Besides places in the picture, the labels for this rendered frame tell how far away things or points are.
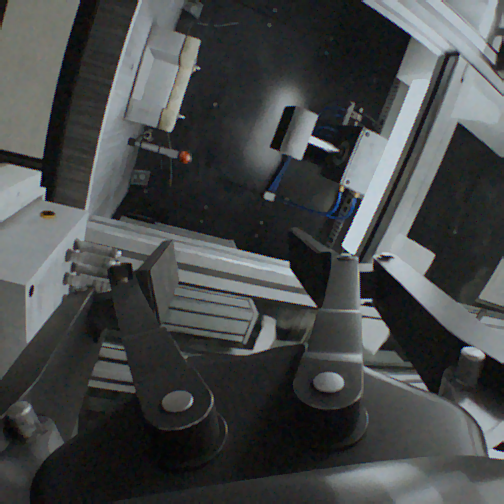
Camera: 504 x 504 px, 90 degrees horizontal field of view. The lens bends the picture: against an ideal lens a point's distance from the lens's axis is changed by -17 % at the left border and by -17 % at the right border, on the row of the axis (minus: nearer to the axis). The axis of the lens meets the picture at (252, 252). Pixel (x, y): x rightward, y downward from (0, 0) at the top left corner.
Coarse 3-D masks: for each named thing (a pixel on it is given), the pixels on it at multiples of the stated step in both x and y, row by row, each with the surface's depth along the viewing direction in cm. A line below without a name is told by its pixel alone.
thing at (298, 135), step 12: (288, 108) 52; (300, 108) 49; (288, 120) 55; (300, 120) 50; (312, 120) 50; (276, 132) 55; (288, 132) 50; (300, 132) 50; (276, 144) 56; (288, 144) 51; (300, 144) 51; (312, 144) 54; (324, 144) 54; (300, 156) 52; (336, 156) 57
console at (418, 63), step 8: (416, 40) 51; (408, 48) 53; (416, 48) 51; (424, 48) 49; (408, 56) 53; (416, 56) 51; (424, 56) 49; (432, 56) 47; (408, 64) 53; (416, 64) 50; (424, 64) 48; (432, 64) 46; (400, 72) 55; (408, 72) 52; (416, 72) 50; (424, 72) 48; (496, 72) 34; (408, 80) 55
